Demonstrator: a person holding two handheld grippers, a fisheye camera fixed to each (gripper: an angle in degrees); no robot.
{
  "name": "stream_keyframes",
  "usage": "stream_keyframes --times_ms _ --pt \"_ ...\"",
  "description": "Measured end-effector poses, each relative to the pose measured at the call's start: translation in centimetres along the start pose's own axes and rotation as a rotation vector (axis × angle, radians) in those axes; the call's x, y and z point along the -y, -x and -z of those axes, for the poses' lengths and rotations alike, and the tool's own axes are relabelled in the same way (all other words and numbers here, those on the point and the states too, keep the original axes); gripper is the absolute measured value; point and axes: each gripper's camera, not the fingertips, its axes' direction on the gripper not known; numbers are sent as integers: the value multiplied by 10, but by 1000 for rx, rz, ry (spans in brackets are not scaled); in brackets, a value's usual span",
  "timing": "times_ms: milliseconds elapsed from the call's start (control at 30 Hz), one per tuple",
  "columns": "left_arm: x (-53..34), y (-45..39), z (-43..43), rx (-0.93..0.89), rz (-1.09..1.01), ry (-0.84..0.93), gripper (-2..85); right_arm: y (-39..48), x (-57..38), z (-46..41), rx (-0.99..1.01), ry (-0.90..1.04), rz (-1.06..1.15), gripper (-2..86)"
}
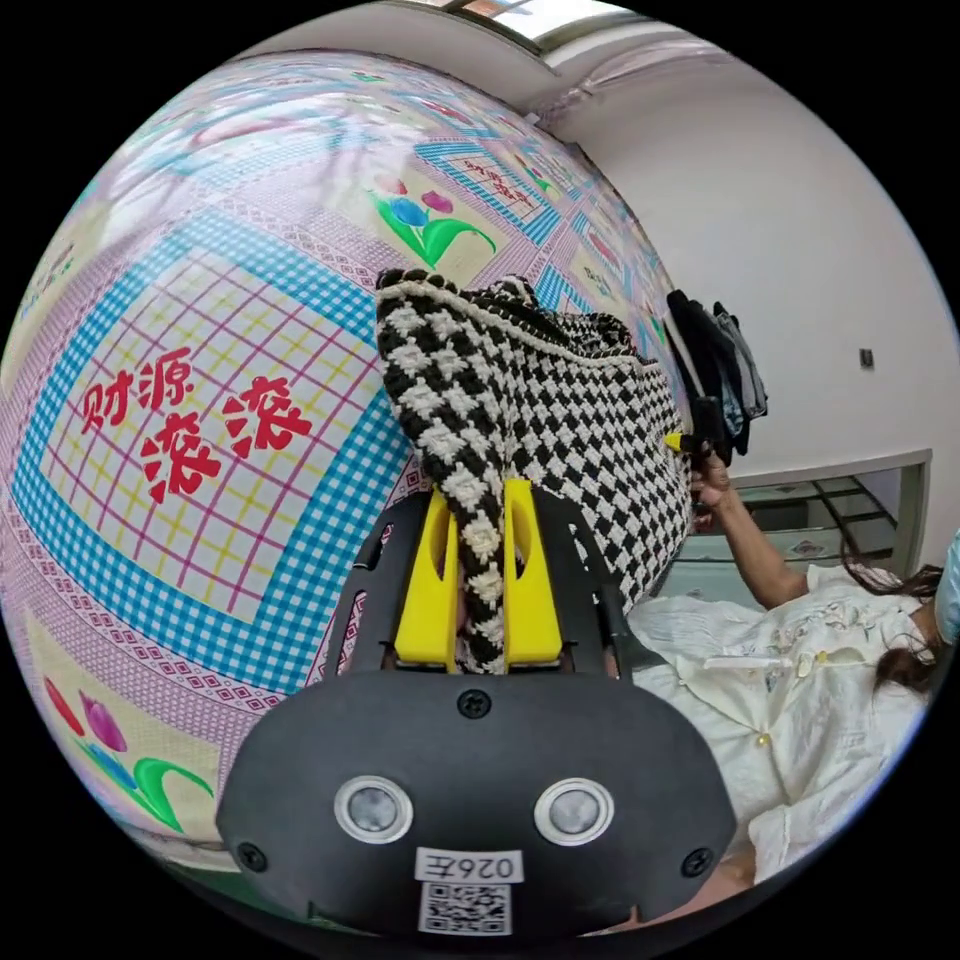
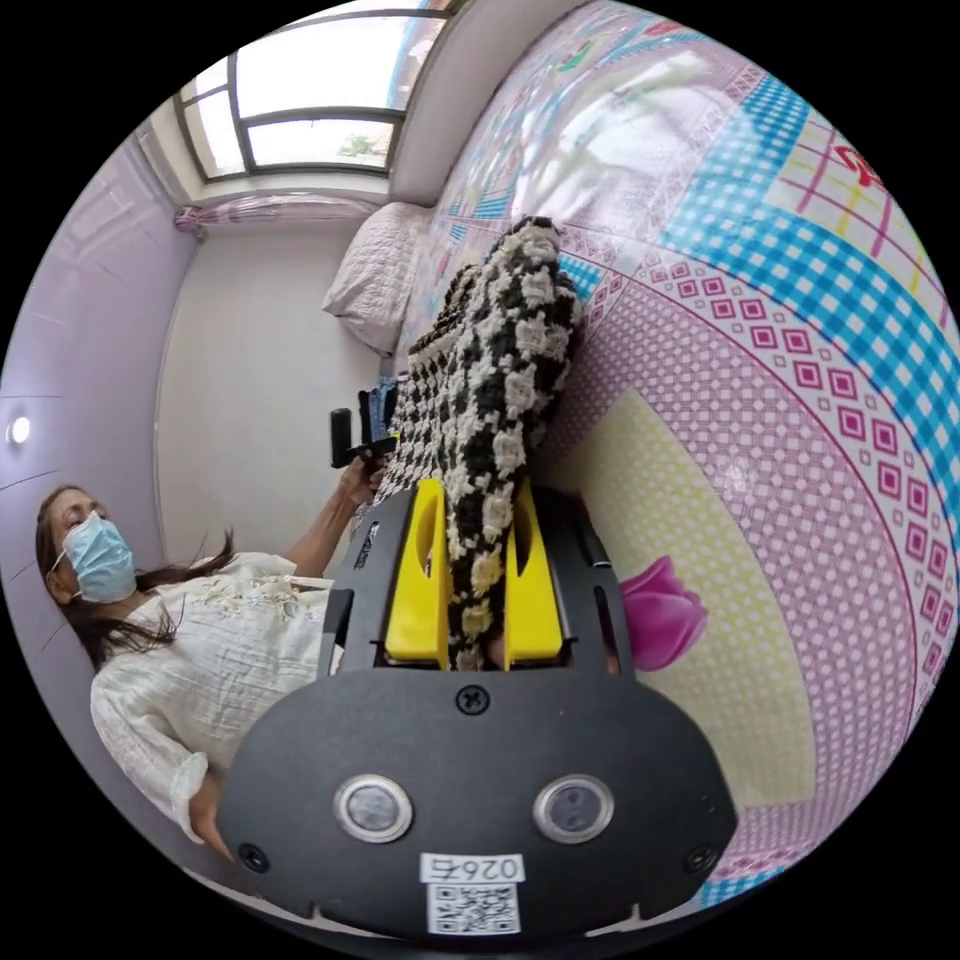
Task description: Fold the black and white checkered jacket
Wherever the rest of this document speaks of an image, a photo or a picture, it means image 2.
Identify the person's left hand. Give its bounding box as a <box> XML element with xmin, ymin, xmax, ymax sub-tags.
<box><xmin>338</xmin><ymin>457</ymin><xmax>385</xmax><ymax>513</ymax></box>

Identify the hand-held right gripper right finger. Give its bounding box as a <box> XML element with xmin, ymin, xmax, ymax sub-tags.
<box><xmin>502</xmin><ymin>478</ymin><xmax>562</xmax><ymax>670</ymax></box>

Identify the pink curtain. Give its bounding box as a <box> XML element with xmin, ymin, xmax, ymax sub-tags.
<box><xmin>173</xmin><ymin>191</ymin><xmax>393</xmax><ymax>240</ymax></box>

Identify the person's right forearm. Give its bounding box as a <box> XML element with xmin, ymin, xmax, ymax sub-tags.
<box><xmin>185</xmin><ymin>772</ymin><xmax>245</xmax><ymax>875</ymax></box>

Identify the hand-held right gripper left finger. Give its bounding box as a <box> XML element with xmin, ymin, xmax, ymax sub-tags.
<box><xmin>384</xmin><ymin>478</ymin><xmax>453</xmax><ymax>667</ymax></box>

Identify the quilted pale pillow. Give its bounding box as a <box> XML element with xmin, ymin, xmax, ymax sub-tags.
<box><xmin>322</xmin><ymin>200</ymin><xmax>433</xmax><ymax>358</ymax></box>

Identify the window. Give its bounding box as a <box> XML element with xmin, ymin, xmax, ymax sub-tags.
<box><xmin>173</xmin><ymin>0</ymin><xmax>470</xmax><ymax>183</ymax></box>

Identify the person's left forearm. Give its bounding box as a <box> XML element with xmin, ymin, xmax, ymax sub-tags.
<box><xmin>284</xmin><ymin>491</ymin><xmax>365</xmax><ymax>580</ymax></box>

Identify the pile of clothes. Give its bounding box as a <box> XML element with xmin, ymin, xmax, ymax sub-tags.
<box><xmin>356</xmin><ymin>376</ymin><xmax>400</xmax><ymax>445</ymax></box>

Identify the bed with printed sheet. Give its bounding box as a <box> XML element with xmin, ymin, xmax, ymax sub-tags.
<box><xmin>389</xmin><ymin>0</ymin><xmax>960</xmax><ymax>901</ymax></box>

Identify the person's body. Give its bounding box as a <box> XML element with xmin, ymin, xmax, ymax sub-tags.
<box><xmin>35</xmin><ymin>483</ymin><xmax>340</xmax><ymax>805</ymax></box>

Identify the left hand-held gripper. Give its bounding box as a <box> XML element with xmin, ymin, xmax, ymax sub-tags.
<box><xmin>349</xmin><ymin>437</ymin><xmax>399</xmax><ymax>481</ymax></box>

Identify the black and white checkered jacket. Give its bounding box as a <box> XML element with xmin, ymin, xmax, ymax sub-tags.
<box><xmin>372</xmin><ymin>215</ymin><xmax>588</xmax><ymax>673</ymax></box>

